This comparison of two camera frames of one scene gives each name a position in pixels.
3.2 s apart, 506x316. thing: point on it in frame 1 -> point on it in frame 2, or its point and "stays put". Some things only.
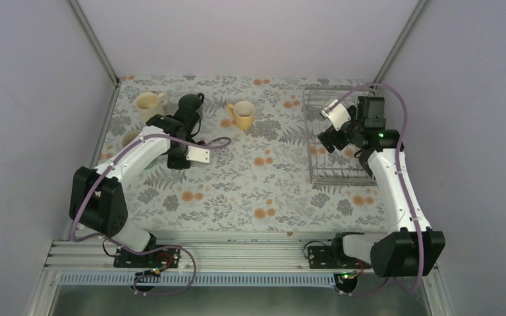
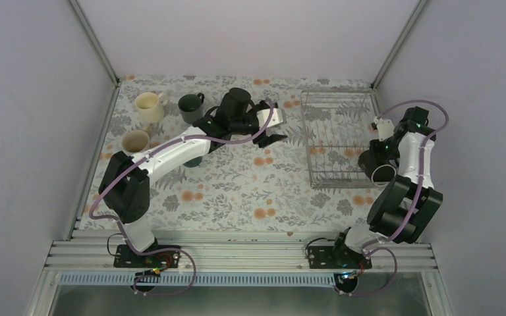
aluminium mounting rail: x=212 y=255 stays put
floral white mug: x=130 y=137 stays put
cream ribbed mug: x=149 y=104 stays put
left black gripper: x=172 y=163 -> x=263 y=141
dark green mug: x=188 y=105 stays put
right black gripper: x=339 y=143 -> x=375 y=149
